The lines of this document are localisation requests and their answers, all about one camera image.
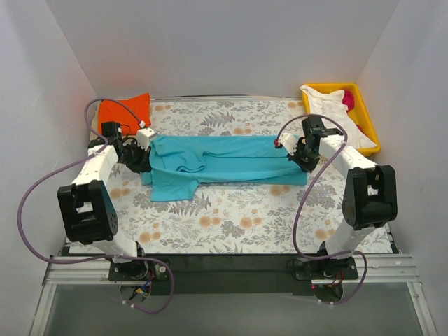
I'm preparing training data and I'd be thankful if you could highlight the orange folded t shirt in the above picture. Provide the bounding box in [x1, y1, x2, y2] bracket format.
[97, 92, 151, 136]

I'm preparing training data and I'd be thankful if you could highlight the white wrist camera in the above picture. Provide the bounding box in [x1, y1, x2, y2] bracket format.
[274, 132, 298, 156]
[135, 127, 158, 151]

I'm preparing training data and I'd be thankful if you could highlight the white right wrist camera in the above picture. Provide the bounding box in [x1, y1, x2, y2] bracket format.
[274, 132, 298, 156]

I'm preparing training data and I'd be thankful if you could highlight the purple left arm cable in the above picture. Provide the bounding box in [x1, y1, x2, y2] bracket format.
[16, 99, 175, 314]

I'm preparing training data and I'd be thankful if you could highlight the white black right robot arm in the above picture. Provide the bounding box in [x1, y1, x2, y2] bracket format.
[276, 114, 398, 279]

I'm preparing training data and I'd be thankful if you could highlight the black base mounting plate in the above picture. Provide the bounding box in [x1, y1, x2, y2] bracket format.
[108, 254, 360, 297]

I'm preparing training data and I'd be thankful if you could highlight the yellow plastic bin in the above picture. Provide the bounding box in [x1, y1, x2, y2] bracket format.
[300, 83, 381, 157]

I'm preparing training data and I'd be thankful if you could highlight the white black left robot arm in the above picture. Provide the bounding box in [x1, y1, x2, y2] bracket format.
[57, 122, 156, 280]

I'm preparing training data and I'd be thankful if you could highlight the turquoise t shirt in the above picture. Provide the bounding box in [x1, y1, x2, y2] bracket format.
[141, 135, 308, 202]

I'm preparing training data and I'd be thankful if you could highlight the white t shirt in bin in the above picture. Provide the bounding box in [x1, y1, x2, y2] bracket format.
[300, 85, 377, 149]

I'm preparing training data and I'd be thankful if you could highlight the beige folded t shirt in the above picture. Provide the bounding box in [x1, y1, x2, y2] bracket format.
[89, 107, 102, 141]

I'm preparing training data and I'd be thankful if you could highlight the magenta t shirt in bin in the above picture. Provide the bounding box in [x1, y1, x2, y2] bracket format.
[342, 89, 365, 134]

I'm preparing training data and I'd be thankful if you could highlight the floral patterned table mat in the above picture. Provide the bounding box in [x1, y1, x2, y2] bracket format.
[107, 99, 345, 253]

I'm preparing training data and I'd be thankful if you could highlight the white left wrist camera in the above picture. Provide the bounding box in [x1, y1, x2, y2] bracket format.
[135, 127, 158, 151]

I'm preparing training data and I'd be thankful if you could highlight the aluminium frame rail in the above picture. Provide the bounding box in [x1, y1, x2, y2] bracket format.
[44, 253, 421, 284]

